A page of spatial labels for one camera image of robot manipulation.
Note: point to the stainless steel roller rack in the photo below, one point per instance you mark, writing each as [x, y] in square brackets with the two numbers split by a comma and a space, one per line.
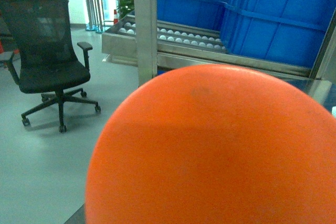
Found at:
[148, 53]

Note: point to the black mesh office chair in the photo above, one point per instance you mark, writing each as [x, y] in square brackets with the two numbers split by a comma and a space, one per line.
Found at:
[49, 65]

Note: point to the orange cylindrical capacitor 4680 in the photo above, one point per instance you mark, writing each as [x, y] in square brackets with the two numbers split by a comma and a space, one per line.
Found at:
[214, 144]

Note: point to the large blue plastic crate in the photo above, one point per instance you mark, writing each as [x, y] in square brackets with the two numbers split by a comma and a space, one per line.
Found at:
[283, 31]

